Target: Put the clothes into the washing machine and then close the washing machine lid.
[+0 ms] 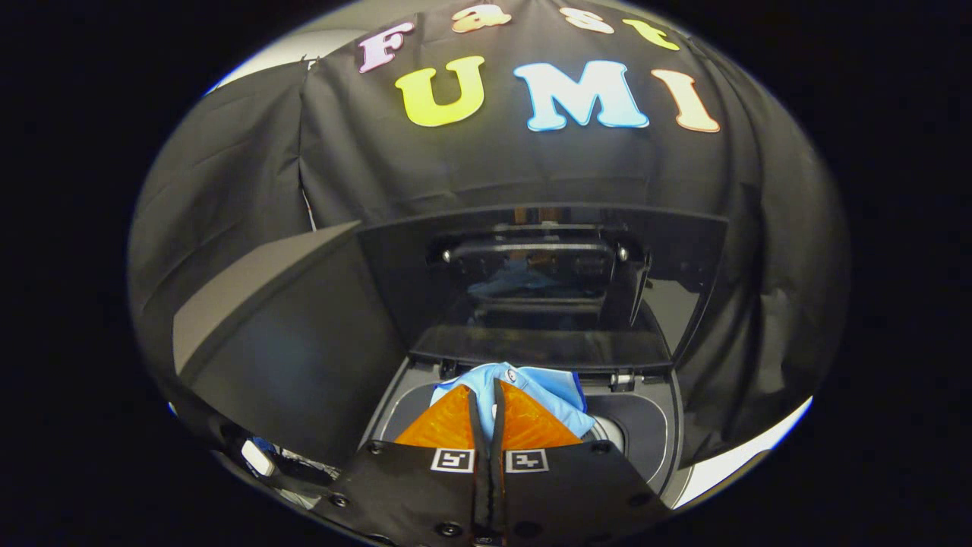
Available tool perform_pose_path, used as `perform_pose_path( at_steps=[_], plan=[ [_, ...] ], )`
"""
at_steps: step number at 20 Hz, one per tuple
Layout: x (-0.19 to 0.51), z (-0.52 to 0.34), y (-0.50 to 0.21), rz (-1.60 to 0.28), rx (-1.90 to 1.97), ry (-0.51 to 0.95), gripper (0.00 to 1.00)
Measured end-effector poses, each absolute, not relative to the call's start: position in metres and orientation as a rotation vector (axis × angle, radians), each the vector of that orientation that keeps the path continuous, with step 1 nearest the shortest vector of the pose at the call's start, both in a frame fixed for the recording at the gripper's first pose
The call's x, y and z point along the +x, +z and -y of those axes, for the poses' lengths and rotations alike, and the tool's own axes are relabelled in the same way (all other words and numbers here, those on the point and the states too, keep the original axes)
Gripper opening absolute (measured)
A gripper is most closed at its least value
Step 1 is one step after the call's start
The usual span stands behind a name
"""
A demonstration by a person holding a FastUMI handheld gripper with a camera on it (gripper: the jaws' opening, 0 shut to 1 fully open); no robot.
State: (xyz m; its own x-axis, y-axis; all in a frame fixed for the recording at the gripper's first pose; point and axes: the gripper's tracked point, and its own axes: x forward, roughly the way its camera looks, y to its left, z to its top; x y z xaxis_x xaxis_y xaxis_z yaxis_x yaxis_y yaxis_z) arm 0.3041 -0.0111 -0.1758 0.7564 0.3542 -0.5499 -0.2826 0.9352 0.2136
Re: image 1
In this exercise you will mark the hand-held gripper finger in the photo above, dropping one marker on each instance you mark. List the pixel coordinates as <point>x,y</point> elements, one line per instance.
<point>481,494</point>
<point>498,494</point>

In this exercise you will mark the black backdrop cloth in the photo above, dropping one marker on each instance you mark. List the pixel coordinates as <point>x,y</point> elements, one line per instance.
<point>531,167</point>

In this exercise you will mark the white sheet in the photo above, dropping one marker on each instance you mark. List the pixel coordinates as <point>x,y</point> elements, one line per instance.
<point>744,456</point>

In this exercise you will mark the white plastic object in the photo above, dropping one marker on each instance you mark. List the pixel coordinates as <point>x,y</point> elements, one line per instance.
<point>258,458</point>

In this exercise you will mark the dark washing machine lid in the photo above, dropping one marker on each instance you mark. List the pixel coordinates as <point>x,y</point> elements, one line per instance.
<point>531,334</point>

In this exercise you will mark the light blue polo shirt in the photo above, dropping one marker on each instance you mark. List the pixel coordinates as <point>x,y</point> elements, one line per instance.
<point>547,395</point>

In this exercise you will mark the grey cabinet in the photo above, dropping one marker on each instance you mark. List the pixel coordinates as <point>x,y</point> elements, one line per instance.
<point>304,357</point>

